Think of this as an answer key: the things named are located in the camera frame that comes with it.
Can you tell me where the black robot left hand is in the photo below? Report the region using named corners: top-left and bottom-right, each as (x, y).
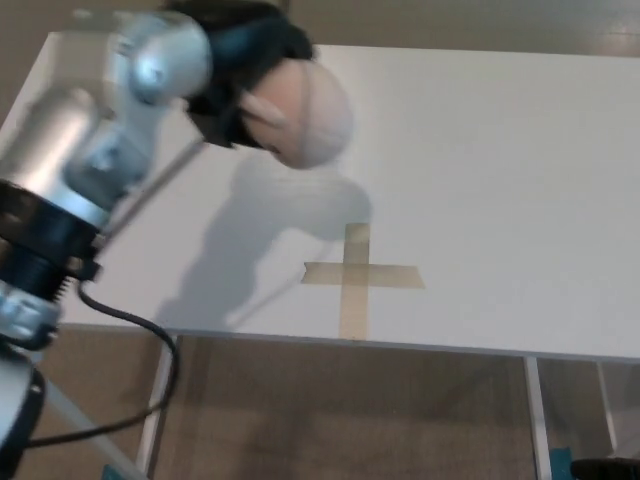
top-left (164, 0), bottom-right (317, 157)

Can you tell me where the pink dumpling plush toy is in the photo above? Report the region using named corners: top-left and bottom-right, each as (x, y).
top-left (244, 61), bottom-right (357, 172)

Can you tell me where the short beige tape strip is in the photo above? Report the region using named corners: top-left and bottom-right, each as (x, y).
top-left (300, 261), bottom-right (427, 291)

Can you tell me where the white metal table leg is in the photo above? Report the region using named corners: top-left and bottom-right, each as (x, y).
top-left (524, 356), bottom-right (554, 480)
top-left (596, 361), bottom-right (619, 460)
top-left (136, 334), bottom-right (184, 475)

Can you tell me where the black robot foot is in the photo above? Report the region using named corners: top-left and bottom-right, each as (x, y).
top-left (569, 456), bottom-right (640, 480)

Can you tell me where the thin grey wrist cable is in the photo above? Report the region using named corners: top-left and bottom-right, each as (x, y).
top-left (98, 139), bottom-right (207, 242)

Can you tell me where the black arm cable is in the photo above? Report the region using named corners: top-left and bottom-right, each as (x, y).
top-left (27, 279), bottom-right (182, 449)

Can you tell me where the light blue metal frame bar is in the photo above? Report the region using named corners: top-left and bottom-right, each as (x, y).
top-left (47, 384), bottom-right (147, 480)

